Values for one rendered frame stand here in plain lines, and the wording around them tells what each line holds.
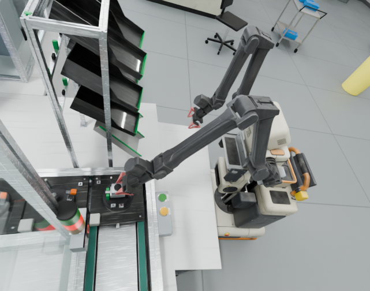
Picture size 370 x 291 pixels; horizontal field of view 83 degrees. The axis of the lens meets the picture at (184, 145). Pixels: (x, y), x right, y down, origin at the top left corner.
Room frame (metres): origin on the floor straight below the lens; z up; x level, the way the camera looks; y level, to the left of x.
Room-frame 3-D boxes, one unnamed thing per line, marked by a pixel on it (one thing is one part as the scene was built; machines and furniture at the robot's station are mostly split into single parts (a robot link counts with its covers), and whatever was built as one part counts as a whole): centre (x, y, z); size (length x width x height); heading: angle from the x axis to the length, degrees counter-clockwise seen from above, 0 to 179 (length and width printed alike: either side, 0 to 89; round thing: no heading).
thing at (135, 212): (0.32, 0.19, 0.96); 0.24 x 0.24 x 0.02; 29
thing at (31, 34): (0.58, 0.47, 1.26); 0.36 x 0.21 x 0.80; 29
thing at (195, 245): (0.54, 0.07, 0.84); 0.90 x 0.70 x 0.03; 22
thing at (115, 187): (0.32, 0.20, 1.06); 0.08 x 0.04 x 0.07; 119
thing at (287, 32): (5.57, -1.11, 0.45); 0.96 x 0.58 x 0.90; 19
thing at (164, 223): (0.35, -0.04, 0.93); 0.21 x 0.07 x 0.06; 29
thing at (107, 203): (0.32, 0.19, 0.98); 0.14 x 0.14 x 0.02
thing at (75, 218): (0.10, 0.20, 1.39); 0.05 x 0.05 x 0.05
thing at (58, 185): (0.20, 0.41, 1.01); 0.24 x 0.24 x 0.13; 29
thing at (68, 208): (0.10, 0.20, 1.29); 0.12 x 0.05 x 0.25; 29
